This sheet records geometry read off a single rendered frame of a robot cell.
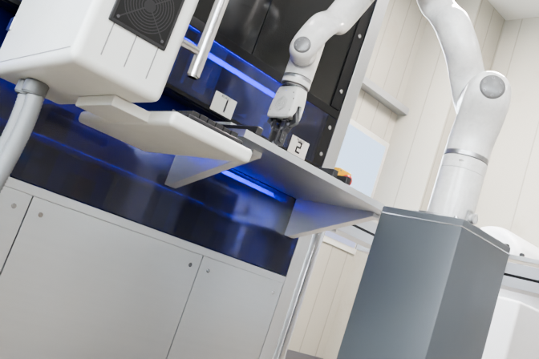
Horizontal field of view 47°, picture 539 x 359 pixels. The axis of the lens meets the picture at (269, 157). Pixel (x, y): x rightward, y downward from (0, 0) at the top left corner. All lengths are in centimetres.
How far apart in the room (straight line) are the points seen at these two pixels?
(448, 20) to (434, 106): 369
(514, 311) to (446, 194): 249
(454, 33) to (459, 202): 48
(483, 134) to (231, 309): 93
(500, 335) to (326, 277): 167
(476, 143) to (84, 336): 115
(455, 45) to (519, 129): 378
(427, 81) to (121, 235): 428
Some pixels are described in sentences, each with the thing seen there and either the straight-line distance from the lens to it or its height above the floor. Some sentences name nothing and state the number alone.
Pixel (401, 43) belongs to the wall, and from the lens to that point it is 574.
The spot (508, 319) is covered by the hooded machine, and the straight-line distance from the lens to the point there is 412.
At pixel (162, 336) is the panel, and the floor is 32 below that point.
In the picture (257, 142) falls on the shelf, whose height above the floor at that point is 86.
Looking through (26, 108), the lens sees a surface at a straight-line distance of 136.
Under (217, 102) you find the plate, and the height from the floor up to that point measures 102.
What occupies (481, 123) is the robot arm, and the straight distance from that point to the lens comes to 172.
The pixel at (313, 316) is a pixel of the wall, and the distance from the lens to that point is 523.
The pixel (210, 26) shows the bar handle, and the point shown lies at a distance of 120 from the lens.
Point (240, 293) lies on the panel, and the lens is 201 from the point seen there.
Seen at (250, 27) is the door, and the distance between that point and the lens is 197.
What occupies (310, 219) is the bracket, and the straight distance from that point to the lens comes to 202.
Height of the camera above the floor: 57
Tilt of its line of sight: 11 degrees up
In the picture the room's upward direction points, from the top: 19 degrees clockwise
